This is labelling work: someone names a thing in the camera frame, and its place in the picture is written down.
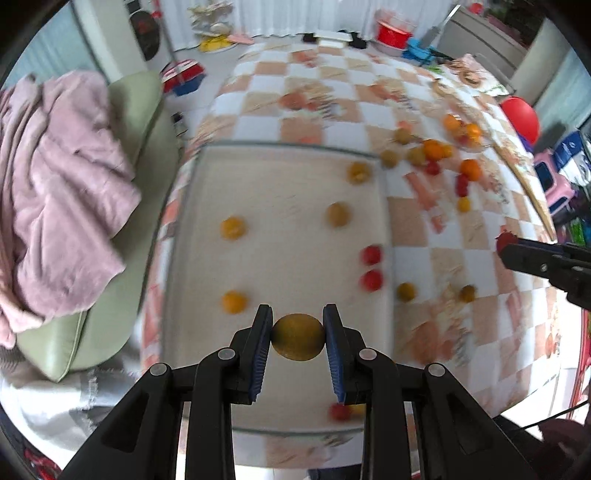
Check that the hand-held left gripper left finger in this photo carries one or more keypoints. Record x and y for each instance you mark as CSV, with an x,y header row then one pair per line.
x,y
261,350

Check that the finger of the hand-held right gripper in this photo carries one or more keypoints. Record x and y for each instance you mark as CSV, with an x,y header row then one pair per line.
x,y
545,246
526,258

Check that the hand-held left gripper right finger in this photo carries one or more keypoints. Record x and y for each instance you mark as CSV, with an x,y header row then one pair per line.
x,y
334,350

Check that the longan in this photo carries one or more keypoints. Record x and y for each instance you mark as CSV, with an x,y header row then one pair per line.
x,y
402,135
389,158
417,155
298,337
338,214

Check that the large rectangular tray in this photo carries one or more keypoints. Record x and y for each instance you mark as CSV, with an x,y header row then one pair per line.
x,y
286,258

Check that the curved wooden stick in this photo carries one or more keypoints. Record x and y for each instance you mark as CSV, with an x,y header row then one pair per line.
x,y
538,203

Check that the pink plastic stool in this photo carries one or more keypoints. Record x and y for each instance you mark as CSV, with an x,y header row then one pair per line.
x,y
561,184

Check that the white bag with blue print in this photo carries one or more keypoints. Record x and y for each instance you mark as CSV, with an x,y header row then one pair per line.
x,y
575,161

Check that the large orange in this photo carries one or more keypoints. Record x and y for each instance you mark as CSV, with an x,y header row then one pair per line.
x,y
471,169

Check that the frosted glass bowl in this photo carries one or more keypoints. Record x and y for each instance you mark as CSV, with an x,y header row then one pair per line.
x,y
463,142

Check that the red chair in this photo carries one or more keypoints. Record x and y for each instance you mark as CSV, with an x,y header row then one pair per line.
x,y
519,115

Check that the small orange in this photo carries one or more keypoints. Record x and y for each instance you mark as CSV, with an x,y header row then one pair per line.
x,y
451,122
434,148
473,131

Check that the pale green sofa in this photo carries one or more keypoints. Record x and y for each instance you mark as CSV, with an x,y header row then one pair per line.
x,y
115,314

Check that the floral cushion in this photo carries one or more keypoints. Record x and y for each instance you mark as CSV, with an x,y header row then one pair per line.
x,y
471,74

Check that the white cabinet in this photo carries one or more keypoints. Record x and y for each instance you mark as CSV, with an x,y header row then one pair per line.
x,y
489,41

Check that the grey checked blanket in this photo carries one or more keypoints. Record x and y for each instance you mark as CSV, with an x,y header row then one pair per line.
x,y
46,406

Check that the blue plastic object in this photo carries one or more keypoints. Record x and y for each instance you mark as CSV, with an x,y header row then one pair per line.
x,y
418,50

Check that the mop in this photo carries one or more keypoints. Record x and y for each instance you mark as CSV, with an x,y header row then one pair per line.
x,y
438,27

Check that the pink blanket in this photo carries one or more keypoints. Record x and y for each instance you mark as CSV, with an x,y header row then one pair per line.
x,y
60,184

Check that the red bucket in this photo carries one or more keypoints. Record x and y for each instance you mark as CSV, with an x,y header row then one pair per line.
x,y
392,32

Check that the white flat box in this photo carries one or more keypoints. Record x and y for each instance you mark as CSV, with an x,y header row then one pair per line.
x,y
333,40

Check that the yellow plastic object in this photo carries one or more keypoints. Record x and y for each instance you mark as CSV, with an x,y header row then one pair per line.
x,y
217,44

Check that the pink slipper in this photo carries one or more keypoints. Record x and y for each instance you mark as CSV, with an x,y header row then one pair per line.
x,y
240,37

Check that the white washing machine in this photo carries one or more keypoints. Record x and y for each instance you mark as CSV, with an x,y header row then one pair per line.
x,y
145,27

